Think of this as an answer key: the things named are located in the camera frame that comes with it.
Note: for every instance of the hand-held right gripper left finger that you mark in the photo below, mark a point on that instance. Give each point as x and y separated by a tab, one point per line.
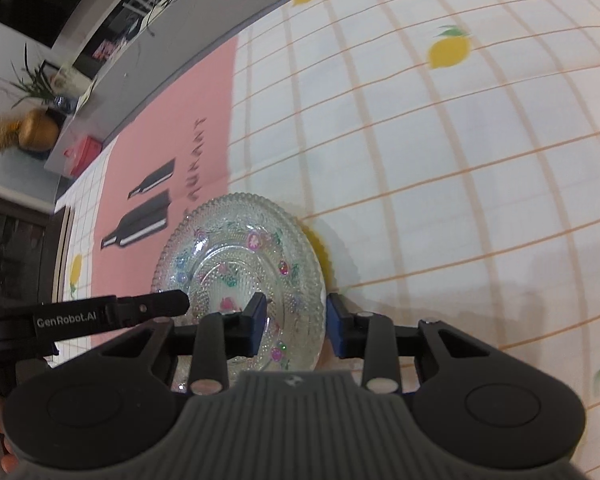
259	327

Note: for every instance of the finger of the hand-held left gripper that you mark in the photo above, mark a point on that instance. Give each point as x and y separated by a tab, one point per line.
155	305

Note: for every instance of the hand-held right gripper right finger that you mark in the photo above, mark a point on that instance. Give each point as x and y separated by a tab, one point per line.
336	327

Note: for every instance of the large clear glass plate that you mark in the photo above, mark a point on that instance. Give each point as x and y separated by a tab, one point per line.
220	210

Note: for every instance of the black hardcover book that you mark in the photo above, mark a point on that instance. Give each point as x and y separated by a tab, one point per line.
55	260

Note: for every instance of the dark cabinet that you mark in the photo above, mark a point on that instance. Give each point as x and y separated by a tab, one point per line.
10	240

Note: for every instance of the pink storage box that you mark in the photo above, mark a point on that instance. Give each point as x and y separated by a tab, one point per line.
82	155

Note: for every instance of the gold vase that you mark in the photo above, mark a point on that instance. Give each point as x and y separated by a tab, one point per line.
40	130

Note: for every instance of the lemon print checked tablecloth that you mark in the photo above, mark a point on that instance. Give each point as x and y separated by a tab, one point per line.
430	160

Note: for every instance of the pink table runner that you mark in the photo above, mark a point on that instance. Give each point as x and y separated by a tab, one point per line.
180	110

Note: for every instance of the dried yellow flowers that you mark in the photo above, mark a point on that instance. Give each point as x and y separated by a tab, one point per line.
2	132

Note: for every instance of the blue patterned vase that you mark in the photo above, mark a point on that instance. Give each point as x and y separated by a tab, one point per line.
62	103

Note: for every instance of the grey marble tv console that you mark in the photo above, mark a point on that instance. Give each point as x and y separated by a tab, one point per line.
155	75

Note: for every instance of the green long-leaf plant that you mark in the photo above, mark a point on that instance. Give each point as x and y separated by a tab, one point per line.
32	82

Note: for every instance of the pink photo card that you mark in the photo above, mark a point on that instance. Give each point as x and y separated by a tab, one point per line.
106	50

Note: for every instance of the illustrated picture frame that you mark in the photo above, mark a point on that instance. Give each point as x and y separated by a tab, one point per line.
72	82

